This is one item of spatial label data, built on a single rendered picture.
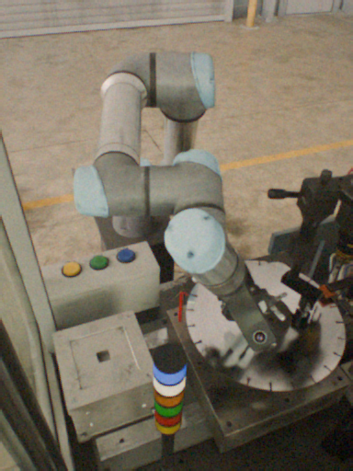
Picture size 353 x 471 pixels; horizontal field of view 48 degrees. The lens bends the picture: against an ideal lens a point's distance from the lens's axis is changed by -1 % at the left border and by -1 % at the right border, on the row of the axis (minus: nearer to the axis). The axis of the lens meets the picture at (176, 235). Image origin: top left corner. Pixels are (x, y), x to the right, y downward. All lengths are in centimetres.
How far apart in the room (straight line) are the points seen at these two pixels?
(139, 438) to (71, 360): 22
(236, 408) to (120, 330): 29
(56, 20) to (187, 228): 607
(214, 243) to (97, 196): 18
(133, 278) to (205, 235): 52
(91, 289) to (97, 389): 27
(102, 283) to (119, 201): 44
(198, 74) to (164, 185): 38
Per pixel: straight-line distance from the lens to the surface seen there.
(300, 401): 91
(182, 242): 51
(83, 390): 83
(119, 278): 99
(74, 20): 653
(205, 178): 58
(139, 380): 83
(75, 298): 101
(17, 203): 71
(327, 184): 73
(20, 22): 646
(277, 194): 74
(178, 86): 89
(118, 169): 59
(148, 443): 93
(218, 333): 83
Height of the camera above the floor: 163
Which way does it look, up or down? 41 degrees down
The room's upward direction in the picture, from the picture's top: 2 degrees clockwise
